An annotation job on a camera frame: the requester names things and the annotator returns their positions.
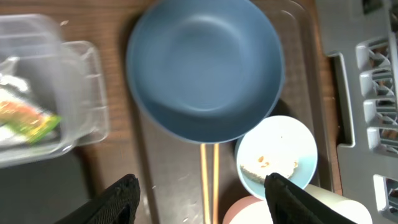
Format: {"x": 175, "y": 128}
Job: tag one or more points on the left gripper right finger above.
{"x": 289, "y": 204}

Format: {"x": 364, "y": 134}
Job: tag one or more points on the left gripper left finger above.
{"x": 116, "y": 205}

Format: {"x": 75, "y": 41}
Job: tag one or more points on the rice and food scraps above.
{"x": 258, "y": 168}

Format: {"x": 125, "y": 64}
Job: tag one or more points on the light blue bowl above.
{"x": 280, "y": 136}

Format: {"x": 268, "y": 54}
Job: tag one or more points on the yellow snack wrapper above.
{"x": 42, "y": 122}

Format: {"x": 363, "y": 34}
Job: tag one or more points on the dark blue plate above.
{"x": 207, "y": 71}

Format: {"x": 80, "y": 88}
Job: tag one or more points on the white napkin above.
{"x": 15, "y": 94}

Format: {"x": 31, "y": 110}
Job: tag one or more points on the grey dishwasher rack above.
{"x": 361, "y": 37}

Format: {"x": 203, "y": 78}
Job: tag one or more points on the white bowl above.
{"x": 248, "y": 210}

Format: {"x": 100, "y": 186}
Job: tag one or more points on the pale green cup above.
{"x": 348, "y": 208}

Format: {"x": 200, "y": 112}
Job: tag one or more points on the dark brown serving tray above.
{"x": 171, "y": 167}

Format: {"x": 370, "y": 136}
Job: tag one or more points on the black plastic tray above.
{"x": 45, "y": 191}

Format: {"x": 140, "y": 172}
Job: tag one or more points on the right wooden chopstick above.
{"x": 216, "y": 176}

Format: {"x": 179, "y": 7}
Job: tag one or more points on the wooden chopstick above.
{"x": 204, "y": 185}
{"x": 216, "y": 176}

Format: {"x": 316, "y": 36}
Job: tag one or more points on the left wooden chopstick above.
{"x": 204, "y": 185}

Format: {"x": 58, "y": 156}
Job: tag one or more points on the clear plastic bin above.
{"x": 65, "y": 78}

